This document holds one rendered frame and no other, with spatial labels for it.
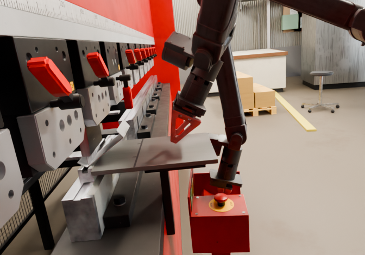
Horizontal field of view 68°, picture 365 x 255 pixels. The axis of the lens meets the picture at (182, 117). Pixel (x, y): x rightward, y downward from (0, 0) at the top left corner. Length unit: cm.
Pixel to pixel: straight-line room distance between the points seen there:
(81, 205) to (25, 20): 35
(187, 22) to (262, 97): 478
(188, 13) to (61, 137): 847
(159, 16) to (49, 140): 246
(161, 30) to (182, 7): 610
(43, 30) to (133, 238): 40
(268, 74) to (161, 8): 405
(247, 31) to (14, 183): 855
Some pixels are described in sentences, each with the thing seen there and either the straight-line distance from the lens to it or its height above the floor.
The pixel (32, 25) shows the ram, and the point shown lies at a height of 127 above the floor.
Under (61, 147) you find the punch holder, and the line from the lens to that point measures 41.
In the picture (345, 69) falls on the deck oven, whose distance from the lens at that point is 685.
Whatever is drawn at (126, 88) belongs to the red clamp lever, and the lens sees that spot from 77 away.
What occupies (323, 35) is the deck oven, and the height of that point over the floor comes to 115.
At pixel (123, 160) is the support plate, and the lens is 62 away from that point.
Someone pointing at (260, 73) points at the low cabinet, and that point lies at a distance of 637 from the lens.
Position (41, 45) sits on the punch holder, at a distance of 40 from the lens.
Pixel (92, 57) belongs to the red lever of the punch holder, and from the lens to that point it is 51.
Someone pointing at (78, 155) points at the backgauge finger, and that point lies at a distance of 69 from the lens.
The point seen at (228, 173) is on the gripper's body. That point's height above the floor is 84.
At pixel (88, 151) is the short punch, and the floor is 103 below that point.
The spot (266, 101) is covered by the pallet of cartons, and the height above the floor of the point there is 22.
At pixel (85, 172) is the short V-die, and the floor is 99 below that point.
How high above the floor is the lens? 123
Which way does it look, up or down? 15 degrees down
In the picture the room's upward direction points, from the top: 5 degrees counter-clockwise
